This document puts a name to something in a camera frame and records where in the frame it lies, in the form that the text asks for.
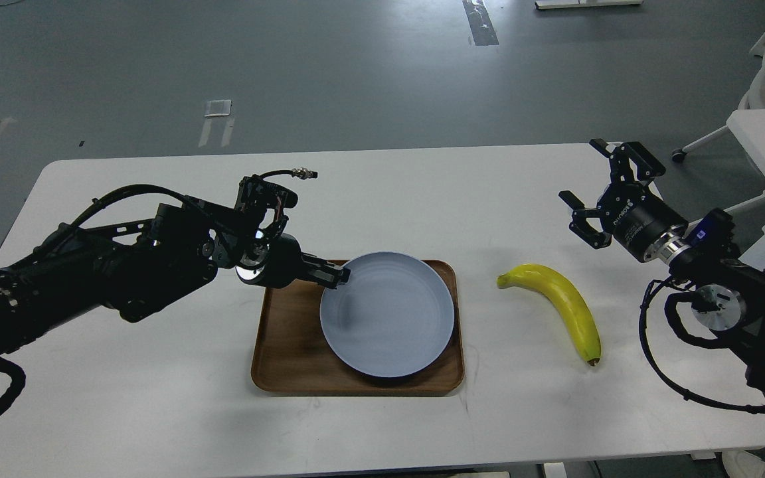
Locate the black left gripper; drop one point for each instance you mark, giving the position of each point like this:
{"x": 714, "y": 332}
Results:
{"x": 285, "y": 263}

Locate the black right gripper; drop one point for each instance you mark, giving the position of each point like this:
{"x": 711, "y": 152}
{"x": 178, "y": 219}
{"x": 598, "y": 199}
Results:
{"x": 628, "y": 210}

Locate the light blue plate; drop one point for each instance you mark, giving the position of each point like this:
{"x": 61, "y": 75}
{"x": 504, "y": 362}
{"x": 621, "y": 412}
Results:
{"x": 394, "y": 317}

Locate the yellow banana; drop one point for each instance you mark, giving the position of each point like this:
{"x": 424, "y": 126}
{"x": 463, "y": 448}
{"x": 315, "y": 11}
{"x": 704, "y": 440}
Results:
{"x": 566, "y": 299}

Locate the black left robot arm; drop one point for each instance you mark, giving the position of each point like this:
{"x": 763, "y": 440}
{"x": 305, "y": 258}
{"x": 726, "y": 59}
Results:
{"x": 142, "y": 247}

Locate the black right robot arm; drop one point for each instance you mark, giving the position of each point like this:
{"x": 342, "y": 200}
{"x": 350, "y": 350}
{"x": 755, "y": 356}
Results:
{"x": 717, "y": 301}

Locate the brown wooden tray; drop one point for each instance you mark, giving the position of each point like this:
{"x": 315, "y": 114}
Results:
{"x": 291, "y": 355}

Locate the white board on floor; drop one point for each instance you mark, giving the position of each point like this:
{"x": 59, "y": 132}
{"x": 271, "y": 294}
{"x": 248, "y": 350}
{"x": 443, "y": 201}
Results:
{"x": 552, "y": 4}

